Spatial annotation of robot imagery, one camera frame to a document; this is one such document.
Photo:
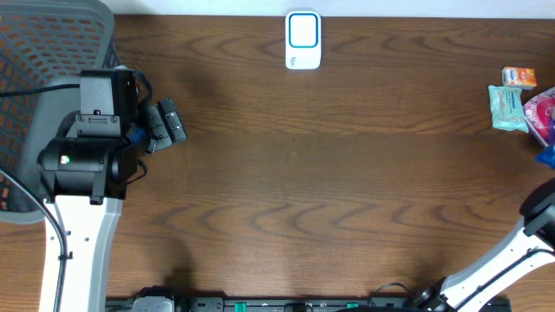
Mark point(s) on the blue Oreo cookie packet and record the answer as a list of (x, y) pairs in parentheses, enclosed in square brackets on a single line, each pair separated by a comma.
[(547, 156)]

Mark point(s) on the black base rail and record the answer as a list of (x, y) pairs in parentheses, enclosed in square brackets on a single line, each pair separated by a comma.
[(218, 304)]

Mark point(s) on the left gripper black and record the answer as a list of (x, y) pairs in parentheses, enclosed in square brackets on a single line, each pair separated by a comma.
[(153, 126)]

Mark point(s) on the teal wet wipes packet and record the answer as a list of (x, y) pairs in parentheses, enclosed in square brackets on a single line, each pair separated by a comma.
[(506, 109)]

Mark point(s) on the red purple snack packet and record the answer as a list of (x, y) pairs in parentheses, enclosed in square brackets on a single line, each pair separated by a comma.
[(539, 117)]

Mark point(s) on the small orange box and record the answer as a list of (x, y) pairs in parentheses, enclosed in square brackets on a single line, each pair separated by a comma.
[(523, 78)]

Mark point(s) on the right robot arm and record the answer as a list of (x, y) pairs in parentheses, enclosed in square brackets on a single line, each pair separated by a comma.
[(529, 246)]

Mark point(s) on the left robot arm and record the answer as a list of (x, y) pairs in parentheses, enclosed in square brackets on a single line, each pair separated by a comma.
[(84, 179)]

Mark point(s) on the grey plastic mesh basket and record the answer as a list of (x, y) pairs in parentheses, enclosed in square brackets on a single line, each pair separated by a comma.
[(44, 43)]

